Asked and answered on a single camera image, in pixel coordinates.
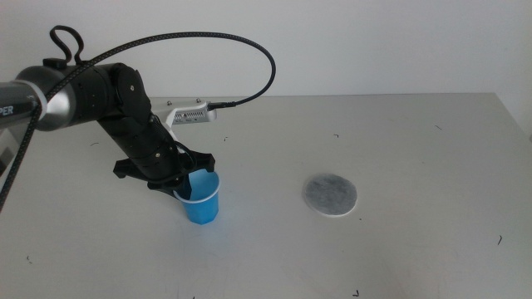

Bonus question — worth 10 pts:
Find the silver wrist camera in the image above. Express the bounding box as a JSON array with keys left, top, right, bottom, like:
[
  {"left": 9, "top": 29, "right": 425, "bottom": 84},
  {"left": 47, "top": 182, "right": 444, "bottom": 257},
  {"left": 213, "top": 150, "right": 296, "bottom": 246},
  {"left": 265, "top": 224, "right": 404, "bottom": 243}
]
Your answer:
[{"left": 150, "top": 97, "right": 218, "bottom": 143}]

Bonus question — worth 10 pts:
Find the thin black cable loop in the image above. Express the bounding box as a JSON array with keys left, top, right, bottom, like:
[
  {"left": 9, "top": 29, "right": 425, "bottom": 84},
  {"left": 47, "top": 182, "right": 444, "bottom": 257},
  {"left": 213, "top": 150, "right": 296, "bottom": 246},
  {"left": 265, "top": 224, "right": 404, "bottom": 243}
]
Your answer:
[{"left": 49, "top": 25, "right": 86, "bottom": 66}]

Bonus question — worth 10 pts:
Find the blue plastic cup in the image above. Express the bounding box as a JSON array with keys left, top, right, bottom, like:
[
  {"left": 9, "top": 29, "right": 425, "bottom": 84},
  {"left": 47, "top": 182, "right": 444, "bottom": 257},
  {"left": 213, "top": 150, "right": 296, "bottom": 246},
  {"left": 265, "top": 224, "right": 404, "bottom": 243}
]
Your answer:
[{"left": 173, "top": 168, "right": 221, "bottom": 226}]

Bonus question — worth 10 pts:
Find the round grey cup mat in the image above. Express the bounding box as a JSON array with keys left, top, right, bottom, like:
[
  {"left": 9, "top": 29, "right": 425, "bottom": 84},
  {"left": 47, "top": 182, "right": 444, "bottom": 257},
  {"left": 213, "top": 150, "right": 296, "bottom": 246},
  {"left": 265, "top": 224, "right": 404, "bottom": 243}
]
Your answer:
[{"left": 302, "top": 173, "right": 358, "bottom": 218}]

